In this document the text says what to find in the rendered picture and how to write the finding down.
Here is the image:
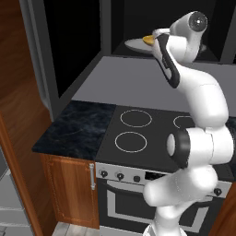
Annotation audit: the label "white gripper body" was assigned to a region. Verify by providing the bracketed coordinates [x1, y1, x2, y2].
[152, 28, 171, 40]

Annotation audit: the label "grey microwave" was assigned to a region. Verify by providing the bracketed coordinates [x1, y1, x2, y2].
[110, 0, 236, 65]

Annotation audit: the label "yellow rounded food piece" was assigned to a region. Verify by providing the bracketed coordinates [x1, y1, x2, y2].
[142, 34, 156, 46]

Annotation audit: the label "grey round plate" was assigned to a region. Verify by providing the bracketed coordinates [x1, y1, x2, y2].
[124, 38, 161, 56]

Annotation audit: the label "black hob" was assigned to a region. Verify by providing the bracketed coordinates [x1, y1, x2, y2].
[94, 104, 236, 183]

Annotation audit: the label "tall wooden panel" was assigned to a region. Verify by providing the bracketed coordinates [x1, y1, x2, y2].
[0, 0, 58, 236]

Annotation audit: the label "black and silver oven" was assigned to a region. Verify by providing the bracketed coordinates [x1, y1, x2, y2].
[94, 161, 233, 236]

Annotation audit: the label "black oven door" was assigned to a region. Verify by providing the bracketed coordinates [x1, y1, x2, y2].
[96, 177, 230, 236]

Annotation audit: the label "wooden cupboard door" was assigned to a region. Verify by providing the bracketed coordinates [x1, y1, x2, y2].
[207, 181, 236, 236]
[40, 153, 101, 230]

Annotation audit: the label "grey shelves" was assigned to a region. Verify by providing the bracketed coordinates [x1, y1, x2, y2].
[0, 147, 34, 236]

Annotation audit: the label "silver cupboard handle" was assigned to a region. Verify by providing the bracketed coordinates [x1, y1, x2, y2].
[88, 162, 97, 191]

